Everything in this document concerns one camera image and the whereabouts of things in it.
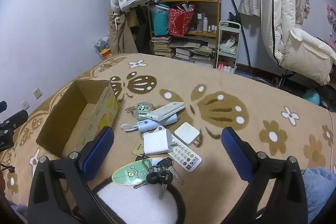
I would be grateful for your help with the brown cardboard box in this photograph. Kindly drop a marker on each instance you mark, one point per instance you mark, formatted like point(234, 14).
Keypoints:
point(68, 108)

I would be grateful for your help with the teal bag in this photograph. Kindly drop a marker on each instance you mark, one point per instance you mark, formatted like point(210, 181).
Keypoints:
point(160, 22)

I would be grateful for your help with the row of small bottles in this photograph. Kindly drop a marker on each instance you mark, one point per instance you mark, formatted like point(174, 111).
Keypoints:
point(212, 28)

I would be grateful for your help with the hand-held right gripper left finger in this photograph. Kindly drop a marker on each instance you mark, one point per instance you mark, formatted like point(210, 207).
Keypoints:
point(98, 150)

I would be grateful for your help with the white remote control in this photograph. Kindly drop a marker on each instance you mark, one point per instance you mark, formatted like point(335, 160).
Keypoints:
point(185, 157)

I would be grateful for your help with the tan key tag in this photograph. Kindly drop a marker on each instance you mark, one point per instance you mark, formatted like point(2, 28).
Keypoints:
point(138, 148)

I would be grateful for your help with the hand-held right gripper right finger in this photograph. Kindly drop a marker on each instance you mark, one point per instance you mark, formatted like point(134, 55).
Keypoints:
point(236, 153)

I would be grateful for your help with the white rectangular device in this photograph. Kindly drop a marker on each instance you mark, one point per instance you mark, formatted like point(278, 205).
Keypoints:
point(165, 111)

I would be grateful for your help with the green oval cartoon plaque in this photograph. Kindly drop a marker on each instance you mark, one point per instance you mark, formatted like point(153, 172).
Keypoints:
point(128, 174)

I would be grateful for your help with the white wall socket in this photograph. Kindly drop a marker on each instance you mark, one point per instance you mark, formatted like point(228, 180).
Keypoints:
point(25, 105)
point(38, 93)

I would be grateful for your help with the clear bag of toys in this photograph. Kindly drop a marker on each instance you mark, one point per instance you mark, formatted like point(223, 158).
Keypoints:
point(102, 47)

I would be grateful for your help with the teal round object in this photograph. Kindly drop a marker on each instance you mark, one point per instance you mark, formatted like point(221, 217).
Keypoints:
point(312, 98)

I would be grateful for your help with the light blue power bank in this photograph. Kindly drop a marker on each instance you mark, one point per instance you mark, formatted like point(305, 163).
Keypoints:
point(147, 125)

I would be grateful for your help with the light blue fleece clothing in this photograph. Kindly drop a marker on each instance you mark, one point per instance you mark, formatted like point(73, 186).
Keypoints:
point(320, 192)

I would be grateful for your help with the wooden shelf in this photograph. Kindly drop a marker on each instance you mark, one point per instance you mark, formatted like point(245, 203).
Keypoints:
point(189, 1)

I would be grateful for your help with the light green packets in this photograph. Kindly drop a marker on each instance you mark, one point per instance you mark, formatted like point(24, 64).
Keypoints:
point(227, 47)

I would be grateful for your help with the white storage cart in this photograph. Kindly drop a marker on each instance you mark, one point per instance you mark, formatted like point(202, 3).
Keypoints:
point(237, 37)

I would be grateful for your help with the beige trousers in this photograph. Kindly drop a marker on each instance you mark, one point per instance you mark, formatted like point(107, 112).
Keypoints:
point(118, 37)

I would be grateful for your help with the beige floral rug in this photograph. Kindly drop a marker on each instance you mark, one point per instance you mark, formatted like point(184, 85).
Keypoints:
point(236, 87)

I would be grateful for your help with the red patterned bag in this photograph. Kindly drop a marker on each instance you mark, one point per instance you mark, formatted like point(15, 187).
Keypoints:
point(179, 22)

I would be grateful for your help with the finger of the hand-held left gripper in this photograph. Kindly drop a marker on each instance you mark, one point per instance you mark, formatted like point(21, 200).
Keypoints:
point(2, 106)
point(17, 117)

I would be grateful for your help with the bunch of black keys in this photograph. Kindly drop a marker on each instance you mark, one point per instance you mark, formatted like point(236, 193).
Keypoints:
point(152, 178)

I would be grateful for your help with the white wall charger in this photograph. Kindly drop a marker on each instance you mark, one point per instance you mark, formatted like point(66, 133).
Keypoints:
point(157, 142)

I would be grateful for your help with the pile of books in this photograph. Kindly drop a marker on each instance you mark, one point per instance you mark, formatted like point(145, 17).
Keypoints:
point(183, 53)

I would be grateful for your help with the white square plug adapter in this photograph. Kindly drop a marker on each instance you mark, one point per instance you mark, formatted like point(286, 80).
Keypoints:
point(186, 132)

